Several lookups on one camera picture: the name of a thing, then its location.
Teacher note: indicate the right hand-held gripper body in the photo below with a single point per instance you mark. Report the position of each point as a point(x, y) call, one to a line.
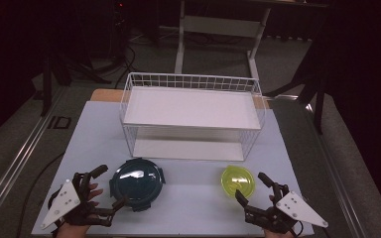
point(289, 208)

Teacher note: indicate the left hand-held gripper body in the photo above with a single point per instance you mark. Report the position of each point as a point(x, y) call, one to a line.
point(64, 201)

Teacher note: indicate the clear container with yellow-green lid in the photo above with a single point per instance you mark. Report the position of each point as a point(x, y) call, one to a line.
point(236, 180)

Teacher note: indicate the dark teal round lidded container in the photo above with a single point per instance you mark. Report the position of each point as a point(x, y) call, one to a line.
point(139, 181)

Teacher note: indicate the person's left hand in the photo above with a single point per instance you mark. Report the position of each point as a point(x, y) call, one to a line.
point(95, 193)

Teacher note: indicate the person's right hand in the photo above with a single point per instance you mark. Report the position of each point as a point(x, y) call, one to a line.
point(278, 235)

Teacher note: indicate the black stand legs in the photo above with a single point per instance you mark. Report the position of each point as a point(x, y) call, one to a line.
point(318, 109)
point(47, 86)

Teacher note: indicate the black equipment tower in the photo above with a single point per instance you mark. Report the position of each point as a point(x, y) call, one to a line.
point(120, 20)

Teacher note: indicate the silver metal floor rail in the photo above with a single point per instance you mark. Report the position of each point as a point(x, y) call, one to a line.
point(340, 188)
point(16, 160)

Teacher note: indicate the white metal desk frame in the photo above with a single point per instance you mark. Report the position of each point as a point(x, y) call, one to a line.
point(218, 25)

